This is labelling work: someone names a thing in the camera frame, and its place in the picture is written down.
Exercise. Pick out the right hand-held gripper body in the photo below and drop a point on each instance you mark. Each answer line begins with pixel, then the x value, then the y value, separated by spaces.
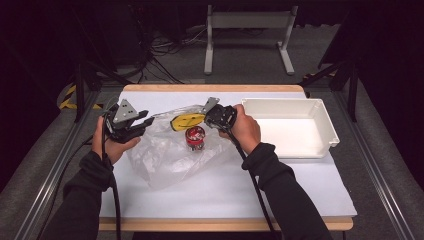
pixel 221 116

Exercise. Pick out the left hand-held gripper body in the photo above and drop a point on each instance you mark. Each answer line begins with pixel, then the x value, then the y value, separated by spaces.
pixel 124 115

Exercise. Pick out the red can with label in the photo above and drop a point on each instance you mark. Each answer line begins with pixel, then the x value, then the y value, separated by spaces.
pixel 195 135

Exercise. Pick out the yellow smiley face pad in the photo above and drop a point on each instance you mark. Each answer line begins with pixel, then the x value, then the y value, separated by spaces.
pixel 186 121

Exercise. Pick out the clear plastic bag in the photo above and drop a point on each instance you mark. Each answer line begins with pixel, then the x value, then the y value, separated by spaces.
pixel 166 160

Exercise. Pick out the white plastic bin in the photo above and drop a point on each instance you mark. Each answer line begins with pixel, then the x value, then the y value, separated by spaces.
pixel 293 133

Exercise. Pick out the person's right hand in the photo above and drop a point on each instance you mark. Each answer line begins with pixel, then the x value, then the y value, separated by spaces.
pixel 245 130

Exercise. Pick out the person's left hand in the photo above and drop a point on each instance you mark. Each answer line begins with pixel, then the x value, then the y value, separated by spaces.
pixel 115 150

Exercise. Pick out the black metal stand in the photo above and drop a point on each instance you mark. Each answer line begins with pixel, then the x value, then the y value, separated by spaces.
pixel 80 90
pixel 352 90

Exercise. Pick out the yellow black striped tape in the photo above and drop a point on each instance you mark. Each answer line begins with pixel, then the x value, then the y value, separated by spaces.
pixel 68 100

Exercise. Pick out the white metal stand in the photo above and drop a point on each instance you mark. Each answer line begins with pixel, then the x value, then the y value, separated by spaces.
pixel 250 20

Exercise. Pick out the aluminium rail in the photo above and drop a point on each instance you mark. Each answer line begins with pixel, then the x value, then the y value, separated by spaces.
pixel 376 176
pixel 50 180

